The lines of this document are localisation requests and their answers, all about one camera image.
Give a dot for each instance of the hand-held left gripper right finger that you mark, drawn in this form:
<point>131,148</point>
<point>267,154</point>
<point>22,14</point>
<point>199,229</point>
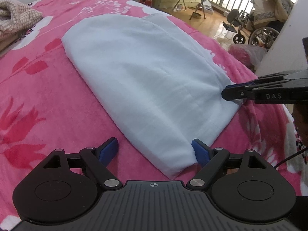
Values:
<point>201,152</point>

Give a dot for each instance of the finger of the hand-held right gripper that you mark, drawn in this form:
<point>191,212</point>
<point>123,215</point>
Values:
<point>272,77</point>
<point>238,93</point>

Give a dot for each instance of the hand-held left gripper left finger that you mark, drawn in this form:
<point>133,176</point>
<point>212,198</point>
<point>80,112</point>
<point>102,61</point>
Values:
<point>108,150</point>

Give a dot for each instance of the white button shirt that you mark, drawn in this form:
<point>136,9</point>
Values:
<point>144,81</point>

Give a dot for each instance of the person's right hand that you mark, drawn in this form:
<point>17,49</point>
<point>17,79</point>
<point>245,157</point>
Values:
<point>302,120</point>

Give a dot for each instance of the pink plastic bag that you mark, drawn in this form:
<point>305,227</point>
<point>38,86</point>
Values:
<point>245,55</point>

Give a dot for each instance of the wheelchair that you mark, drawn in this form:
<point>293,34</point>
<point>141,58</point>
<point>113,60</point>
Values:
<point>252,28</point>

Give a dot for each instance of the beige patterned blanket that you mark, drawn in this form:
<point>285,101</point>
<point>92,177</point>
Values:
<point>272,7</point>

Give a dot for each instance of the pink floral blanket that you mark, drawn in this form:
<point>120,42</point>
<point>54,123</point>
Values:
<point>48,101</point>

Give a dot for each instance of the beige checked woolen coat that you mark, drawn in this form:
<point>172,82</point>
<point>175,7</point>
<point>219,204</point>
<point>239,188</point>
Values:
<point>16,16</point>

